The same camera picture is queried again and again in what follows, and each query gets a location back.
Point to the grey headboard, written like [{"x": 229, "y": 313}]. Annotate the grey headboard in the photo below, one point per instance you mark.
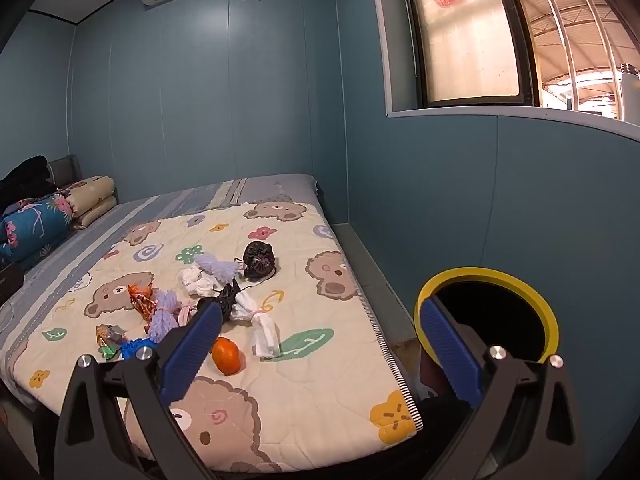
[{"x": 67, "y": 170}]

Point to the yellow rimmed black trash bin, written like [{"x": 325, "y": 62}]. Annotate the yellow rimmed black trash bin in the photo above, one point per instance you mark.
[{"x": 500, "y": 276}]

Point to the dark plastic bag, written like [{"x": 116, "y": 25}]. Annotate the dark plastic bag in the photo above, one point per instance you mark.
[{"x": 259, "y": 260}]

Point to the orange tangerine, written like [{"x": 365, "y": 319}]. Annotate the orange tangerine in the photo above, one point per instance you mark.
[{"x": 226, "y": 356}]

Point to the teal floral pillow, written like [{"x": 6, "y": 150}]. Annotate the teal floral pillow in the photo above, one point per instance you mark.
[{"x": 35, "y": 225}]

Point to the metal window bars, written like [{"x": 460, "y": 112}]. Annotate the metal window bars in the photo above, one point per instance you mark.
[{"x": 559, "y": 35}]

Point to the long white tissue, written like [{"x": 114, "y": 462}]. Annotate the long white tissue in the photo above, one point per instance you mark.
[{"x": 266, "y": 335}]

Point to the colourful foil candy wrapper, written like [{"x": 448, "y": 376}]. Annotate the colourful foil candy wrapper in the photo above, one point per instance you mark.
[{"x": 110, "y": 340}]

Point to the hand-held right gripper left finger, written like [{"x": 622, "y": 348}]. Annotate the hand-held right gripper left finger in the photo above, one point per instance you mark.
[{"x": 190, "y": 355}]

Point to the orange foil snack wrapper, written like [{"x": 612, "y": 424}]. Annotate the orange foil snack wrapper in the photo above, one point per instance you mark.
[{"x": 141, "y": 301}]

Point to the bear print blanket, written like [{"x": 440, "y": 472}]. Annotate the bear print blanket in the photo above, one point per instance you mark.
[{"x": 310, "y": 385}]

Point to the purple yarn tassel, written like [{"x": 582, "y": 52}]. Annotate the purple yarn tassel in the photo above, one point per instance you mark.
[{"x": 162, "y": 317}]

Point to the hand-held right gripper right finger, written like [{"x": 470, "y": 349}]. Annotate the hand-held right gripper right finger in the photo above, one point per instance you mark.
[{"x": 450, "y": 355}]

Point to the dark clothes pile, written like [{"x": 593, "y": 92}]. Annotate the dark clothes pile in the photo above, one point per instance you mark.
[{"x": 22, "y": 180}]

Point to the pink and white paper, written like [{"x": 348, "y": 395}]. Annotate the pink and white paper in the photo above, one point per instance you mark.
[{"x": 186, "y": 312}]

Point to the black plastic bag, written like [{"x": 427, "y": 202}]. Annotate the black plastic bag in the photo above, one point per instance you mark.
[{"x": 227, "y": 300}]

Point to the blue foam net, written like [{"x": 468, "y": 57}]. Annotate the blue foam net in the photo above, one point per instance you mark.
[{"x": 137, "y": 347}]

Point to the beige bear print pillow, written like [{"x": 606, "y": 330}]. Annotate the beige bear print pillow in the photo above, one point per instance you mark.
[{"x": 92, "y": 200}]

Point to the window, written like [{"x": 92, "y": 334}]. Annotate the window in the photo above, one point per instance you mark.
[{"x": 470, "y": 50}]

